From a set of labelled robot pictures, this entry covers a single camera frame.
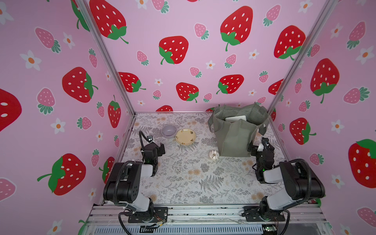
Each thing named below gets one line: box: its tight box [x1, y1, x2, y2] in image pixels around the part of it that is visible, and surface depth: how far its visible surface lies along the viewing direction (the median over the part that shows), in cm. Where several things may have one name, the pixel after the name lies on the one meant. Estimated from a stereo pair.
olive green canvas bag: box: [207, 102, 270, 158], surface depth 88 cm
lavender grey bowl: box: [161, 123, 178, 139], surface depth 106 cm
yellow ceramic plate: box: [175, 128, 197, 146], surface depth 107 cm
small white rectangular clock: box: [225, 115, 247, 123], surface depth 97 cm
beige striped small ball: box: [208, 149, 220, 161], surface depth 95 cm
